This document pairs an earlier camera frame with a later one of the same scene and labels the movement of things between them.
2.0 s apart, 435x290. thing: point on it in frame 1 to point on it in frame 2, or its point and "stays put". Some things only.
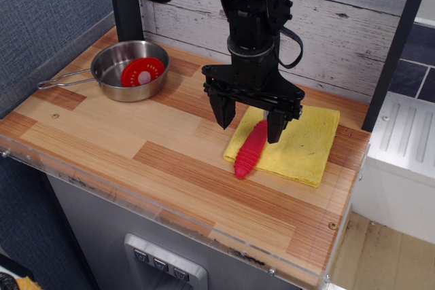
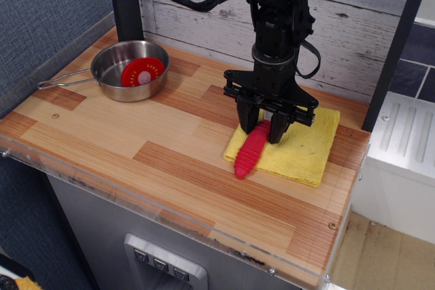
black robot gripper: x=253 y=79 to x=274 y=84
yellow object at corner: x=26 y=283 stays put
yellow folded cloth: x=300 y=155 stays put
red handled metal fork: x=251 y=148 stays put
